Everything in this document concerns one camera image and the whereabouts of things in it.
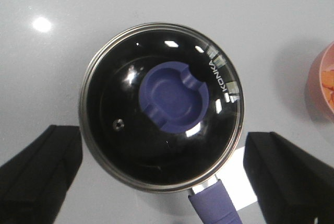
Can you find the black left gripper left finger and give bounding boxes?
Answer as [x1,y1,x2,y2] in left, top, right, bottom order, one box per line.
[1,125,82,223]

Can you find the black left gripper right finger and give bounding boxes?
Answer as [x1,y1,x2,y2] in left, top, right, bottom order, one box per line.
[243,132,333,223]

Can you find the pink bowl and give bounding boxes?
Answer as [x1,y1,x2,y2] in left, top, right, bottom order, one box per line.
[307,42,333,122]

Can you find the orange ham slices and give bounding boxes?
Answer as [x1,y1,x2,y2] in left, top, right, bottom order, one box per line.
[321,70,334,109]

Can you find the glass pot lid purple knob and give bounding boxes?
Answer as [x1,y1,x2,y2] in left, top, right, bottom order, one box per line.
[78,22,246,193]

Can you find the dark blue saucepan purple handle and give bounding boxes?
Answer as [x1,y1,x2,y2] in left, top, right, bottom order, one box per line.
[78,22,246,224]

